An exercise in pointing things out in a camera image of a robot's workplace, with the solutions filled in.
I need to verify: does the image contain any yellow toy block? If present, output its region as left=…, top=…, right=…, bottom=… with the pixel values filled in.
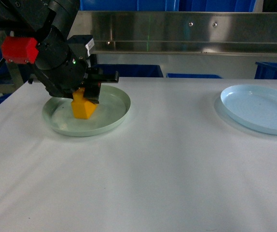
left=71, top=87, right=97, bottom=119

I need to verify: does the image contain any blue bin lower left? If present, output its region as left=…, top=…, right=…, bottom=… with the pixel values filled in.
left=93, top=64, right=164, bottom=78

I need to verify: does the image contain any blue bin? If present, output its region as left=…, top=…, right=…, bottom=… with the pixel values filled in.
left=93, top=64, right=164, bottom=78
left=255, top=62, right=277, bottom=80
left=166, top=73, right=221, bottom=79

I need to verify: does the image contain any light green plate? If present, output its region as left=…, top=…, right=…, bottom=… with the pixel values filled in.
left=42, top=85, right=131, bottom=137

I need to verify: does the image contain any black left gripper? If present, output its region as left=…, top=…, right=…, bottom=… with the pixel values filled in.
left=31, top=27, right=119, bottom=104

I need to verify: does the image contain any red camera mount block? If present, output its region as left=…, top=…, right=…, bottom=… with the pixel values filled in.
left=1, top=36, right=39, bottom=64

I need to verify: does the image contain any blue bin lower middle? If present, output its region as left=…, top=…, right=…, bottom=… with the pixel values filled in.
left=166, top=73, right=221, bottom=79

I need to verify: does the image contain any light blue plate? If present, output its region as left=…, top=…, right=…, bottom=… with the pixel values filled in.
left=220, top=85, right=277, bottom=135

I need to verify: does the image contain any blue bin lower right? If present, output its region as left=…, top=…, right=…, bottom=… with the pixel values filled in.
left=255, top=62, right=277, bottom=80

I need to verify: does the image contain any stainless steel rack beam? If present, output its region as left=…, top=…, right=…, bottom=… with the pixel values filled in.
left=70, top=11, right=277, bottom=56

